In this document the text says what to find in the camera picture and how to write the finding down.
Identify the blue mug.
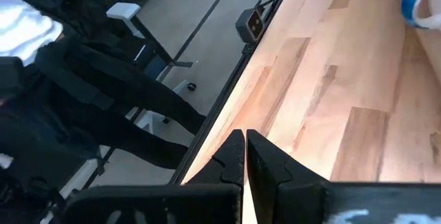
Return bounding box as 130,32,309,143
400,0,441,31

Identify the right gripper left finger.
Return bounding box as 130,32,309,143
63,129,246,224

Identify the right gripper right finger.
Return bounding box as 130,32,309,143
246,129,441,224

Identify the grey chair armrest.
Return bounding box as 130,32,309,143
105,2,142,21

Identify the black depth camera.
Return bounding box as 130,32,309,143
235,0,276,56

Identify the person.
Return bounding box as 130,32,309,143
0,0,207,224

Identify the white chair base with casters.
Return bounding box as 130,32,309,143
125,79,199,135

